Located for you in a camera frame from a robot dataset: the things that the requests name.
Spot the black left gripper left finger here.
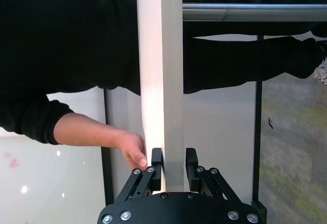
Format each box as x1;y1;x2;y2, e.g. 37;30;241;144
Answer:
119;147;164;201

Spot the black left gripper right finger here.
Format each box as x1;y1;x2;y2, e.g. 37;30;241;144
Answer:
185;147;238;201

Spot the white table top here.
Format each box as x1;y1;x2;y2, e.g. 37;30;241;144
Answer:
135;0;185;193

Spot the person's right forearm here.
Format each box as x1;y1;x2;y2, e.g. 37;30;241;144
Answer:
55;113;133;150

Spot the person's right hand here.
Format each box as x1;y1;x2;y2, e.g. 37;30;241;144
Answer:
116;131;148;170

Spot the person in black clothes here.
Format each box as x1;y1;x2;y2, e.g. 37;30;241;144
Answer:
181;0;327;95

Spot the person's right black sneaker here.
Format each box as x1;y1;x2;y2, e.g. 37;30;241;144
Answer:
313;39;327;86

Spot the black shirt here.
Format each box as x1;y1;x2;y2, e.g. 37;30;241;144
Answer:
0;0;143;145

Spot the silver table column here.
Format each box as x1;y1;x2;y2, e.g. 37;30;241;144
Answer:
181;3;327;23

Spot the black wall rail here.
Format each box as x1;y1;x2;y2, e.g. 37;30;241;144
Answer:
101;87;114;207

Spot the black wall baseboard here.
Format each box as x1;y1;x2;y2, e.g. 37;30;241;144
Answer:
254;35;264;203

